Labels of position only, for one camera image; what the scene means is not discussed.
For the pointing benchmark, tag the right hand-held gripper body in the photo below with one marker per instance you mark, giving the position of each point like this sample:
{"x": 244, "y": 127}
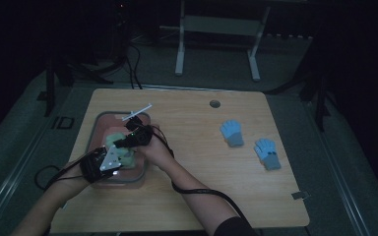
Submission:
{"x": 141, "y": 136}

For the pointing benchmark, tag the pink basin with grey rim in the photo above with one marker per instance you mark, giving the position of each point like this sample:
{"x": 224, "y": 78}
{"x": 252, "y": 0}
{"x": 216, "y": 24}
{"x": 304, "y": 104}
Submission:
{"x": 95, "y": 131}

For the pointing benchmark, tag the black metal stand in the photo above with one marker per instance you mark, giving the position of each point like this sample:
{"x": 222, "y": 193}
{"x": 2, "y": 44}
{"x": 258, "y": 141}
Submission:
{"x": 321, "y": 98}
{"x": 50, "y": 88}

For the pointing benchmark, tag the person's left hand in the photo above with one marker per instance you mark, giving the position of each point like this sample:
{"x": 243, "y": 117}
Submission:
{"x": 72, "y": 182}

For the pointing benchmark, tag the grey tape piece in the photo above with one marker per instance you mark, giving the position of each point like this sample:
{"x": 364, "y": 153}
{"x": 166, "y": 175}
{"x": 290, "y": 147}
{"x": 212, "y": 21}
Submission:
{"x": 300, "y": 195}

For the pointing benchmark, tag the plain blue glove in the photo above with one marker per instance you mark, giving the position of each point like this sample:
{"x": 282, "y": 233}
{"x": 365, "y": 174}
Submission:
{"x": 232, "y": 132}

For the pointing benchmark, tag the round table grommet hole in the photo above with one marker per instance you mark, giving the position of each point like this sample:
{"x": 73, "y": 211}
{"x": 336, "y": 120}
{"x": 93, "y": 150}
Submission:
{"x": 215, "y": 104}

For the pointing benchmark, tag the blue glove with eyes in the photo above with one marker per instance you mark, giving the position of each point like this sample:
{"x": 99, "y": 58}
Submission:
{"x": 267, "y": 152}

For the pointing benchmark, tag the green mitten with face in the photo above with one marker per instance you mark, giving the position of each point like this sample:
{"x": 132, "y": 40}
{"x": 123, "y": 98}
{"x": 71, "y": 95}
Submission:
{"x": 128, "y": 159}

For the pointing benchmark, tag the white desk frame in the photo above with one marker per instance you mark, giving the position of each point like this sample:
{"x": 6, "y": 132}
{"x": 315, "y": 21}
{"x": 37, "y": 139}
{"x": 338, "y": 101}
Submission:
{"x": 221, "y": 25}

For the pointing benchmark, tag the person's right hand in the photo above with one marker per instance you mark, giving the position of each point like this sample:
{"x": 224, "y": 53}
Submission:
{"x": 159, "y": 150}

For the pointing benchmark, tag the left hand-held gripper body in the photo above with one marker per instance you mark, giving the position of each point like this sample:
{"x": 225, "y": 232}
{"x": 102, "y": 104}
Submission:
{"x": 93, "y": 165}

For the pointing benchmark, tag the black square floor frame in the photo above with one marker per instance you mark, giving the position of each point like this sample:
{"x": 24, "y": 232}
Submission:
{"x": 54, "y": 123}

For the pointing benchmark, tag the black sleeve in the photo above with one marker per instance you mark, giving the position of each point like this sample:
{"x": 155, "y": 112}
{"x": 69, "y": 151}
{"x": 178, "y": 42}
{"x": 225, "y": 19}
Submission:
{"x": 234, "y": 227}

